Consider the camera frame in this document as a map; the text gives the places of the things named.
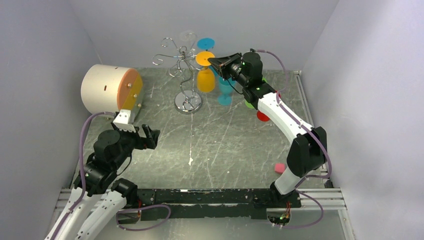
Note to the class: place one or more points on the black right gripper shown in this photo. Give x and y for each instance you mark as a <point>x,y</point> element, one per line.
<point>222,65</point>

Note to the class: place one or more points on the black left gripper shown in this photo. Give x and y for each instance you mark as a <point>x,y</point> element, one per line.
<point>151,134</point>

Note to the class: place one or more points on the orange plastic wine glass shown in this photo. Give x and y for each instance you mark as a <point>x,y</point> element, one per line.
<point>205,78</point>

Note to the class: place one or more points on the blue plastic wine glass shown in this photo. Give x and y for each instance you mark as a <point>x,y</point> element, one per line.
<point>205,44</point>

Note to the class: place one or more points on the clear wine glass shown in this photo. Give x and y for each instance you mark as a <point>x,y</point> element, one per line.
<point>189,39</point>

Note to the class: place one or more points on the light blue plastic goblet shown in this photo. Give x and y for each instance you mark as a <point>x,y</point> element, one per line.
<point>226,89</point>

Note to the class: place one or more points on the green plastic wine glass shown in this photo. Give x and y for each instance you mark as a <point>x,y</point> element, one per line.
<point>249,105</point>

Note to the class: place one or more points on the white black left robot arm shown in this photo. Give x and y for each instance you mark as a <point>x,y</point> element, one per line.
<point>98,193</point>

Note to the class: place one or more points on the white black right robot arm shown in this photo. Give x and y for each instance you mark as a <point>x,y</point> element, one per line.
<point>308,150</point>

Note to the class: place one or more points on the red plastic wine glass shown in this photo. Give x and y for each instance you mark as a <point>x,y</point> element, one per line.
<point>262,117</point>

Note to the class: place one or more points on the round cream drawer box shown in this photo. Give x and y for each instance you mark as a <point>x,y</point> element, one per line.
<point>107,88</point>

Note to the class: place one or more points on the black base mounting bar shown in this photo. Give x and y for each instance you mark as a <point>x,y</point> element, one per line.
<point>211,203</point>

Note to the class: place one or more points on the pink foam cube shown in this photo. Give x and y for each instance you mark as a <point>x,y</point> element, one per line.
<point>279,168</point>

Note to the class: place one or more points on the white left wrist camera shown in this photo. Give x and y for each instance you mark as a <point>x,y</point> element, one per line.
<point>124,121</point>

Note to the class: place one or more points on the chrome wire wine glass rack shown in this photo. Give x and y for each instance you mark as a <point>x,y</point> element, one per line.
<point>188,101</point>

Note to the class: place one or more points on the aluminium extrusion rail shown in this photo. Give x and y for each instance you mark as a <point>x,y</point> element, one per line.
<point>329,198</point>

